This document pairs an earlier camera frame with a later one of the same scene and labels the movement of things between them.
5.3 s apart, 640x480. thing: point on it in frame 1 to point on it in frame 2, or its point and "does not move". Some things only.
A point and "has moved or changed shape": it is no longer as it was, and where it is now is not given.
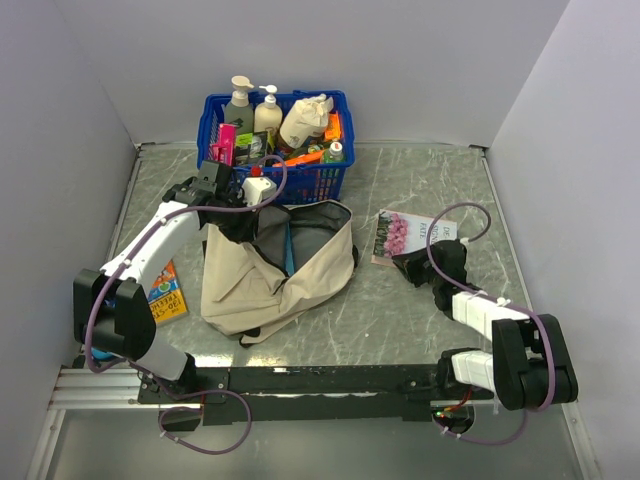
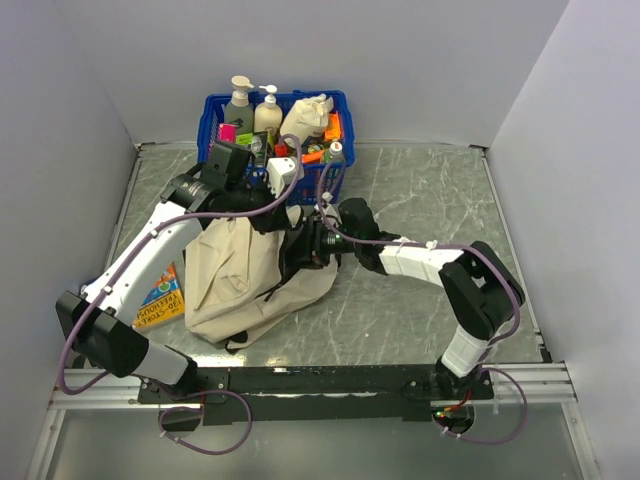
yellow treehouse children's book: [166, 298] does not move
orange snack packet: [334, 127] does not move
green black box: [251, 147] does not move
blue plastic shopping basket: [310, 134] does not move
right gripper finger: [413, 265] to [297, 252]
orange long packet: [311, 157] does not move
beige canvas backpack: [245, 287] has moved or changed shape
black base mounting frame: [240, 395] does not move
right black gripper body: [432, 278] to [333, 246]
